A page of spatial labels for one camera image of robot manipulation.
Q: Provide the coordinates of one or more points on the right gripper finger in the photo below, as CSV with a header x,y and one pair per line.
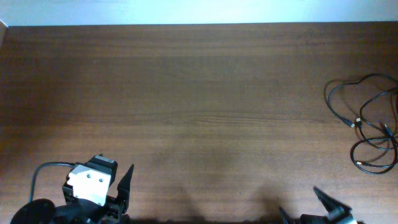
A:
x,y
286,219
334,207

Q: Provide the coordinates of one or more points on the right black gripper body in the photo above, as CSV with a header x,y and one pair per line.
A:
x,y
315,218

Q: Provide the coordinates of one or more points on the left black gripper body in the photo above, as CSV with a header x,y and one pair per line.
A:
x,y
114,205

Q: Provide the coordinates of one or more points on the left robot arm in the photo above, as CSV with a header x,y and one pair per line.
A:
x,y
44,211

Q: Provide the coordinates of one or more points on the wooden side panel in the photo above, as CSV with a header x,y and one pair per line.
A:
x,y
3,31

